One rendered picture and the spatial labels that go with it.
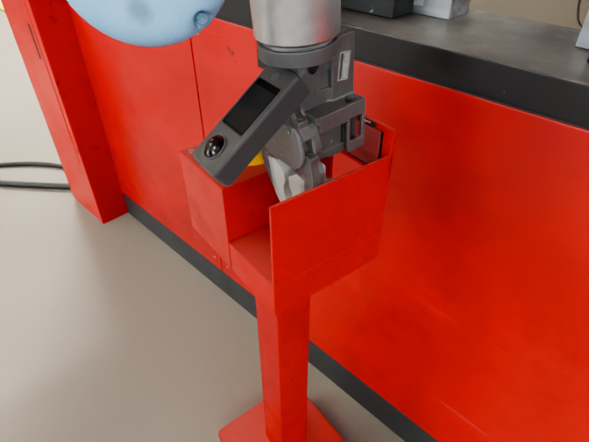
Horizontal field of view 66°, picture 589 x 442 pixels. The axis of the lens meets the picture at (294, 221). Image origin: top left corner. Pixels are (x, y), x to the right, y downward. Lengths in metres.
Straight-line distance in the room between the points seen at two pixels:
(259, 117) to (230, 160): 0.04
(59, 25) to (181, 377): 1.04
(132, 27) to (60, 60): 1.36
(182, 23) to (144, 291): 1.33
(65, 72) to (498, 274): 1.32
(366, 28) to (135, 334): 1.05
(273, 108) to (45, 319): 1.25
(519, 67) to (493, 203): 0.18
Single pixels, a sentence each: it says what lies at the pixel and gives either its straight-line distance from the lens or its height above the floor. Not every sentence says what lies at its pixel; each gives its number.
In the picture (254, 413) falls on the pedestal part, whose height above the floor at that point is 0.12.
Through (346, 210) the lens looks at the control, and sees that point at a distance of 0.48.
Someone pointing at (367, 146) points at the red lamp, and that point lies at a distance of 0.51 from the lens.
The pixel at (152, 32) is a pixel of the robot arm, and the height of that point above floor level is 1.00.
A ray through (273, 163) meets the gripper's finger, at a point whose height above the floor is 0.80.
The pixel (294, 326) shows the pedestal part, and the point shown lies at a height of 0.51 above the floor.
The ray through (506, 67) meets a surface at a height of 0.87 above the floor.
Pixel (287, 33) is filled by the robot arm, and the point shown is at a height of 0.95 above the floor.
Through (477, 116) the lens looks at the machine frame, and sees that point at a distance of 0.63.
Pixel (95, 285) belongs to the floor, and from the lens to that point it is 1.59.
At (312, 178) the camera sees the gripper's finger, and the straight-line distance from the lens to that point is 0.43.
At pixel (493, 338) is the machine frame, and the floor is 0.47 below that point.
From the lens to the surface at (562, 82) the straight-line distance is 0.58.
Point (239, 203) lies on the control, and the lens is 0.52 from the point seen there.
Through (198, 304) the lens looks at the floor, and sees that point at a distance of 1.43.
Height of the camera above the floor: 1.05
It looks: 38 degrees down
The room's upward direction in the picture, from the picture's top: straight up
